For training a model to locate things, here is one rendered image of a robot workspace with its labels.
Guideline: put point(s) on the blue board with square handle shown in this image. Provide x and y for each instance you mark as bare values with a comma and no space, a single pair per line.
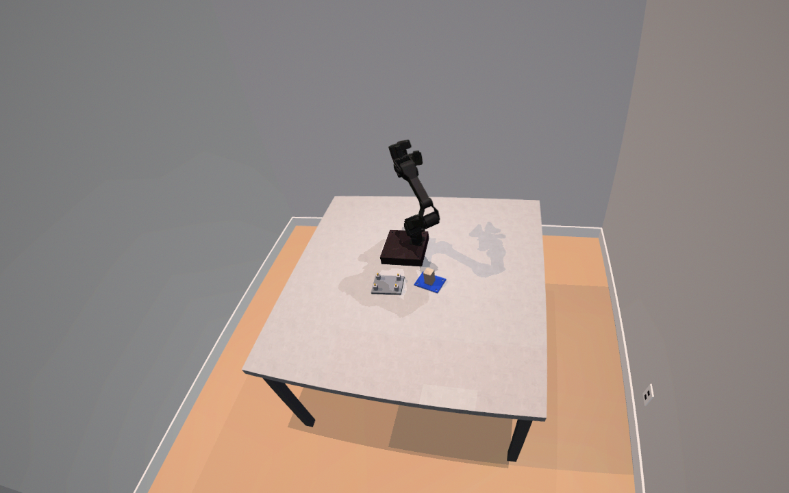
429,281

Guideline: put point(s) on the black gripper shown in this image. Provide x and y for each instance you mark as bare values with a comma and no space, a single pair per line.
406,145

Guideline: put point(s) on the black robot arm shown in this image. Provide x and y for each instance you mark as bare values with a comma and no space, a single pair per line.
405,167

